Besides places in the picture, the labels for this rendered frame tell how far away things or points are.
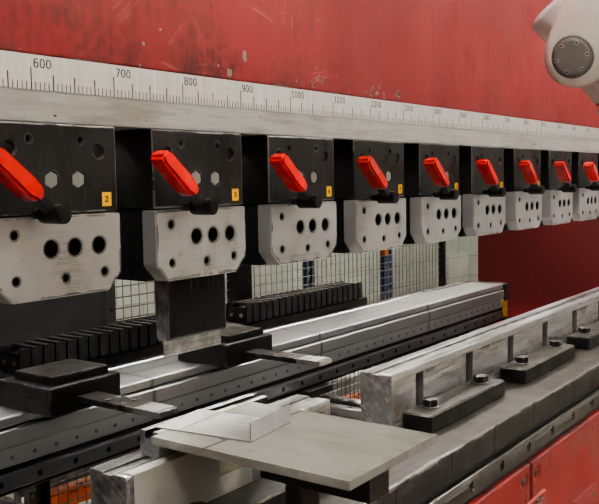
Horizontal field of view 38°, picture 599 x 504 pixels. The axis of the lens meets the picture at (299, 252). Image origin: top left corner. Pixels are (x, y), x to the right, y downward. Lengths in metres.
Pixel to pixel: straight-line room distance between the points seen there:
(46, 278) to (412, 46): 0.78
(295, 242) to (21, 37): 0.46
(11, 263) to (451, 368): 0.97
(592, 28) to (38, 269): 0.63
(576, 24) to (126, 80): 0.49
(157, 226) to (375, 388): 0.60
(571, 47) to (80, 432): 0.81
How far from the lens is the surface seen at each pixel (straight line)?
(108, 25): 0.91
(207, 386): 1.43
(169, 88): 0.96
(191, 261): 0.97
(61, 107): 0.86
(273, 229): 1.08
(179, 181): 0.91
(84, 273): 0.87
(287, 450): 0.93
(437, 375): 1.55
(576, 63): 1.02
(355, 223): 1.24
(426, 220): 1.43
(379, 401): 1.41
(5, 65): 0.83
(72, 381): 1.18
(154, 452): 1.02
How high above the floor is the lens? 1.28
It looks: 5 degrees down
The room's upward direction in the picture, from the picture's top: 1 degrees counter-clockwise
